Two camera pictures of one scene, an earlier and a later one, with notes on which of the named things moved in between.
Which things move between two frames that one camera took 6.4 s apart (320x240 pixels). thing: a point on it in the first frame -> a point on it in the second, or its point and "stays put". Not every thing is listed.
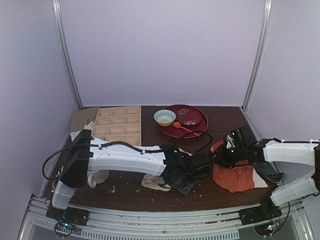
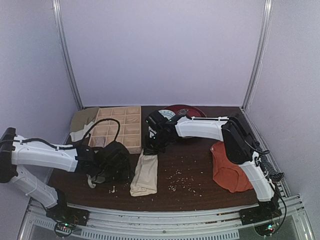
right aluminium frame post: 260,51 stays put
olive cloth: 81,117 stays put
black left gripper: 204,165 -> 116,173
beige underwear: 155,182 -> 145,181
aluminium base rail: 38,224 stays put
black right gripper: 220,155 -> 151,148
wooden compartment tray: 121,124 stays put
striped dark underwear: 267,168 stays put
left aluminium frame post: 59,25 stays put
